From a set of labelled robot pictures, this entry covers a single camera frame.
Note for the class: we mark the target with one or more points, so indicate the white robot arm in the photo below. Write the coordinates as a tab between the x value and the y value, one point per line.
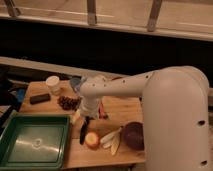
91	90

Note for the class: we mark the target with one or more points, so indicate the blue object at left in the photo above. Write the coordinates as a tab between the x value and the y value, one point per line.
20	94

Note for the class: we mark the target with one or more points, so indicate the bunch of dark grapes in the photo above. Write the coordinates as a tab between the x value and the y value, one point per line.
67	103

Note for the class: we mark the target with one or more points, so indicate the green plastic tray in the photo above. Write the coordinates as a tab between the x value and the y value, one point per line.
34	142

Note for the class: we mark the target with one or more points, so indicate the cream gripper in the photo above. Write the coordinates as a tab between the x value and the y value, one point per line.
89	107

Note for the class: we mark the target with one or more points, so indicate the peeled banana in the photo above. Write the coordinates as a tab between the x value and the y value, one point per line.
111	141

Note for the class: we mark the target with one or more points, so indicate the white plastic jar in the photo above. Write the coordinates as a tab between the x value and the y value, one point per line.
53	83

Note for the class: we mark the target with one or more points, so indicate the black rectangular block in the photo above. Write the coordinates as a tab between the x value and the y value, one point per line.
39	98

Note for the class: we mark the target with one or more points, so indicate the red marker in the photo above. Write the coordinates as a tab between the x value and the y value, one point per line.
102	113

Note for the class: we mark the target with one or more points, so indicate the purple bowl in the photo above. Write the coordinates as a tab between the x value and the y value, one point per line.
132	135

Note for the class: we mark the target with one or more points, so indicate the yellow apple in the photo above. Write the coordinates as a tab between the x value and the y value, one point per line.
92	140

